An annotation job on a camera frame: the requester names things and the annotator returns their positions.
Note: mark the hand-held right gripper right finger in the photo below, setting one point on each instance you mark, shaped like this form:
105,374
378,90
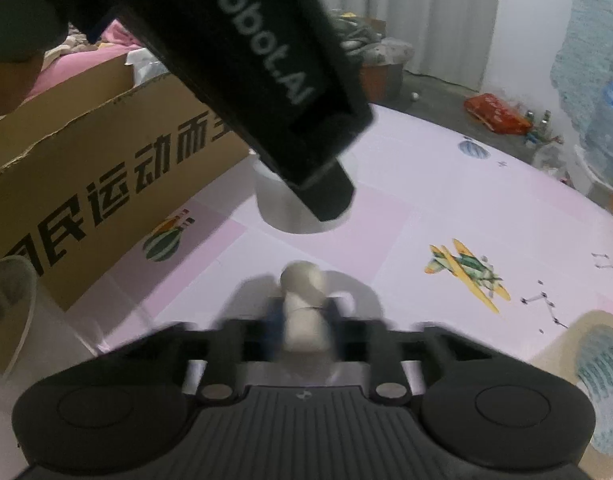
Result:
334,325

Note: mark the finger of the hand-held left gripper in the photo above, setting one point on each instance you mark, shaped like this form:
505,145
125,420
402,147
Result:
329,192

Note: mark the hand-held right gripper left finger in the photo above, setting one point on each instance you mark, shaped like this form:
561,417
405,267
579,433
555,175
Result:
274,325

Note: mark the cream sock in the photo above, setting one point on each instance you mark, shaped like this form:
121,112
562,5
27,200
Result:
301,320

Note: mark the brown cardboard box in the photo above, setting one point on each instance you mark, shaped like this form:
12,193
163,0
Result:
111,160

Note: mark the pink printed tablecloth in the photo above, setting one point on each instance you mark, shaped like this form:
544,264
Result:
411,200

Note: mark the reddish brown box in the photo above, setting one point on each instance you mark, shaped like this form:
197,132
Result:
379,82

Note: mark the pink printed blanket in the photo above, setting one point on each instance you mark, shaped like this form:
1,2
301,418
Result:
76,72

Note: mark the grey blanket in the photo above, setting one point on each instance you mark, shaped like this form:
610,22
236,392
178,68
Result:
386,50

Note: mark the cream fleece blanket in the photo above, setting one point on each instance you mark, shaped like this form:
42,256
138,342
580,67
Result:
71,47

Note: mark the red plastic bag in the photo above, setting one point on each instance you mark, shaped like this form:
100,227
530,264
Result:
496,112

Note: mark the grey curtain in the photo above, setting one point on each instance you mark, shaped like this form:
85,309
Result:
436,10

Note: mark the white plastic bag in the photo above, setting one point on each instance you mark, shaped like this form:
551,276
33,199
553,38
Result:
548,155

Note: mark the small dark bottle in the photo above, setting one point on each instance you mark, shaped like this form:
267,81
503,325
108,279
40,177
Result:
546,121

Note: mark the clear plastic cup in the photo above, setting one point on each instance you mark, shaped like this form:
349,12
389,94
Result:
11,310

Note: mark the white water dispenser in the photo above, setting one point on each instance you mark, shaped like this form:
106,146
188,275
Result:
591,175

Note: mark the large blue water bottle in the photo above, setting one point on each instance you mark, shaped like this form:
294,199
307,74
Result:
611,125

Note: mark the hanging teal cloth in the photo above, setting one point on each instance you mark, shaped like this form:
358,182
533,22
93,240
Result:
586,35

